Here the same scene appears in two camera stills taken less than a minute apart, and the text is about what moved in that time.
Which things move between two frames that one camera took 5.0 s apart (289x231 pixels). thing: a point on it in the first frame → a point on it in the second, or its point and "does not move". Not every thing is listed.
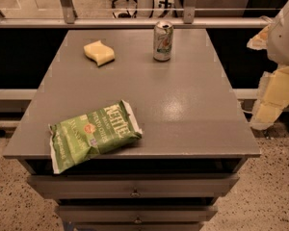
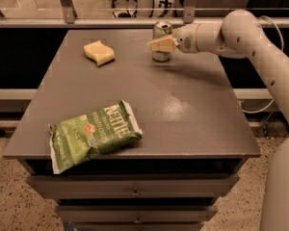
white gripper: [285, 43] → [185, 38]
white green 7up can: [163, 40] does not move
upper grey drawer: [135, 186] does not move
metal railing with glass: [135, 6] does not move
